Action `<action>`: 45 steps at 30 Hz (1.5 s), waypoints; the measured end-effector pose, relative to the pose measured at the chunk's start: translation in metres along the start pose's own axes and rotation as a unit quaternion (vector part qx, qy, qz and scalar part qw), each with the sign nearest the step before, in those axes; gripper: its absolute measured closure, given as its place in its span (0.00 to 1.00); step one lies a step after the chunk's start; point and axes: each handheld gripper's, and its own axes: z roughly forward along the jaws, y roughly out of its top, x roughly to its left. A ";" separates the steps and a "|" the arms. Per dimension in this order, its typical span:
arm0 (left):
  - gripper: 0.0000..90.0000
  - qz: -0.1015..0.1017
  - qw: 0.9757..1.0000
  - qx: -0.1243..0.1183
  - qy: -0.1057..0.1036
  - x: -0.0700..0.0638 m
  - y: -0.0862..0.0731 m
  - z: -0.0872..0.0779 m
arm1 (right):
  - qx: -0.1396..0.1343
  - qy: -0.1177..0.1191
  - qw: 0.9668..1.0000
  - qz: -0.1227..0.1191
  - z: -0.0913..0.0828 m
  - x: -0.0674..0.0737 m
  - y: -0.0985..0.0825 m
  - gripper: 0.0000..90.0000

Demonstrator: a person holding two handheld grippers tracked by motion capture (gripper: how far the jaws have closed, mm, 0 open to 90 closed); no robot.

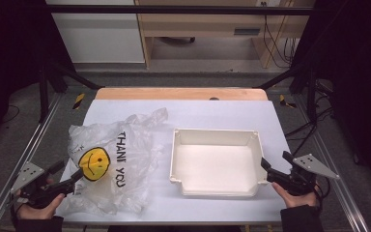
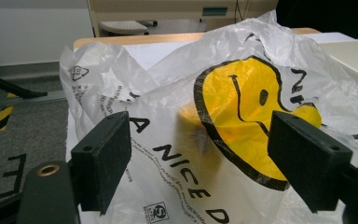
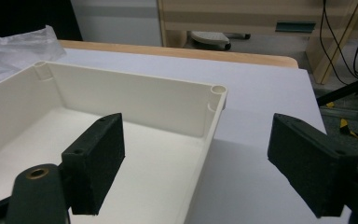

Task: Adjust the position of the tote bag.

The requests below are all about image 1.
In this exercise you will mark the aluminium rail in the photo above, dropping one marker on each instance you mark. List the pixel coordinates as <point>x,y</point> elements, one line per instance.
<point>29,148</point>
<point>331,164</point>

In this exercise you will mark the person's left hand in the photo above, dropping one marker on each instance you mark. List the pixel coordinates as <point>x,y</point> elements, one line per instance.
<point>43,212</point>

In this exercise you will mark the white table sheet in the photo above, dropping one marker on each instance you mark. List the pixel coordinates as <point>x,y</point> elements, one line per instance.
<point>206,112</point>

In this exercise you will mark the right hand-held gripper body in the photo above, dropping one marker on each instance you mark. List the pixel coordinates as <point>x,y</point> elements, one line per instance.
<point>298,183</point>

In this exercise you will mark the wooden desk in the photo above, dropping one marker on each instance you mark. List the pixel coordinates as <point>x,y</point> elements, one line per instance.
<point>203,24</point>

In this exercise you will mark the clear plastic bag yellow smiley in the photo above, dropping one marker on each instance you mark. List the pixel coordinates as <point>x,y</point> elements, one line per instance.
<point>128,161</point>

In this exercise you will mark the person's right hand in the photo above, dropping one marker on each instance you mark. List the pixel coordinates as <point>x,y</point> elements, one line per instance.
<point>294,201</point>

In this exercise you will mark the black metal stand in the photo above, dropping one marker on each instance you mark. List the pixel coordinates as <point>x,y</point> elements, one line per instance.
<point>311,96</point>
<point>43,93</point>

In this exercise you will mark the black curtain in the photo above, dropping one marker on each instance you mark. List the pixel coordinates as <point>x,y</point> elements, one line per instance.
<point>357,80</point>
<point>9,48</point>

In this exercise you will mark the black horizontal frame bar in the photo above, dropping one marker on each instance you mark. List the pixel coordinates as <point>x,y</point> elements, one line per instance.
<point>174,9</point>

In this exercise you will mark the white plastic bin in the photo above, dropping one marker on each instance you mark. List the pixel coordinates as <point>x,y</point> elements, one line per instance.
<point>217,167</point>

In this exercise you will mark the yellow black tape strip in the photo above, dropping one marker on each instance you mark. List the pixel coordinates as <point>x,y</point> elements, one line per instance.
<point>79,101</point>
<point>282,100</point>

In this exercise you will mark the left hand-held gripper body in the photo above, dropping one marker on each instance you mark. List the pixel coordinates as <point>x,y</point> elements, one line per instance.
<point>32,190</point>

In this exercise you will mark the white cabinet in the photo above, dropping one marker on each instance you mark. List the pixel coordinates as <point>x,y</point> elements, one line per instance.
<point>99,35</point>

